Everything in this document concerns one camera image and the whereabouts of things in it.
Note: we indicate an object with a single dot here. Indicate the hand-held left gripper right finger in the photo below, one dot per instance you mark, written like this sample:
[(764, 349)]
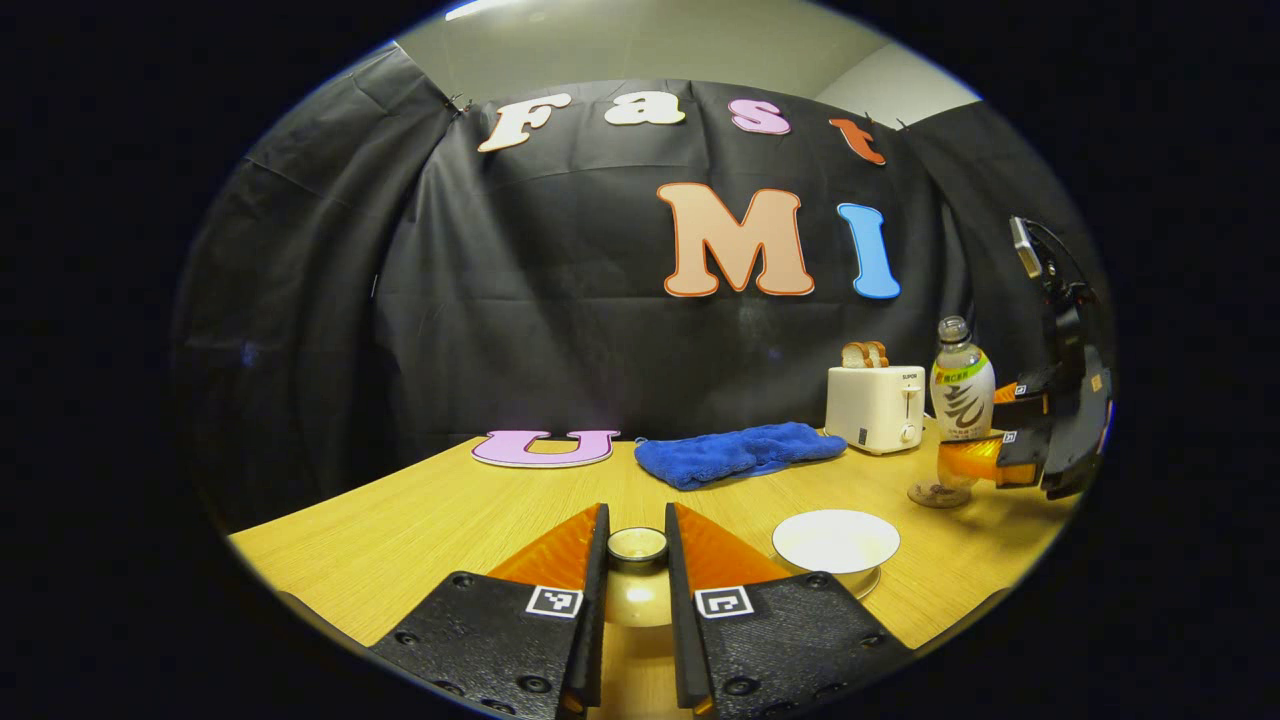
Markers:
[(680, 620)]

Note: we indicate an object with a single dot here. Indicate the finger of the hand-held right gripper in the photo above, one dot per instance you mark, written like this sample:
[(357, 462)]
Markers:
[(1015, 392), (975, 460)]

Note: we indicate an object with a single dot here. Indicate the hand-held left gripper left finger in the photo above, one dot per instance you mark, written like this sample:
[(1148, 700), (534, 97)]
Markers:
[(592, 620)]

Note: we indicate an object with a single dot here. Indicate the plastic water bottle white label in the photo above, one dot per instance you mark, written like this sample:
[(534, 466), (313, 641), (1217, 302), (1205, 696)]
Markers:
[(962, 400)]

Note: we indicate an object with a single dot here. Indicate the round cork coaster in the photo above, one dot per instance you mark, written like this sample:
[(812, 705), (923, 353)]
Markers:
[(930, 495)]

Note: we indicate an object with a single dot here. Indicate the white teacup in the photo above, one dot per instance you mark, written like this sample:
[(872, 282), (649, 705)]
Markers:
[(835, 540)]

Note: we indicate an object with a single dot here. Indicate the white toaster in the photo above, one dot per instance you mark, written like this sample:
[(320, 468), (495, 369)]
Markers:
[(875, 410)]

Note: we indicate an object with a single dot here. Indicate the toast bread slice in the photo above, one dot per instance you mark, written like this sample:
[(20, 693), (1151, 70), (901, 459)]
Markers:
[(855, 356), (878, 354)]

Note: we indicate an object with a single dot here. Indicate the white saucer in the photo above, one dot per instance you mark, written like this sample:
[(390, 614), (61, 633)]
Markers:
[(872, 582)]

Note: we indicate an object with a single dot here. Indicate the blue towel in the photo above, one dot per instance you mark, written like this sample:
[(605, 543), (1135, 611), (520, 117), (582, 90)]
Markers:
[(740, 455)]

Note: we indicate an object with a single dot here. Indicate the purple paper letter cutout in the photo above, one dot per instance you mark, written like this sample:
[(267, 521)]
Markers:
[(500, 450)]

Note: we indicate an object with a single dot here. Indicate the black backdrop cloth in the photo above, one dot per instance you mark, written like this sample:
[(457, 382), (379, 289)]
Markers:
[(500, 300)]

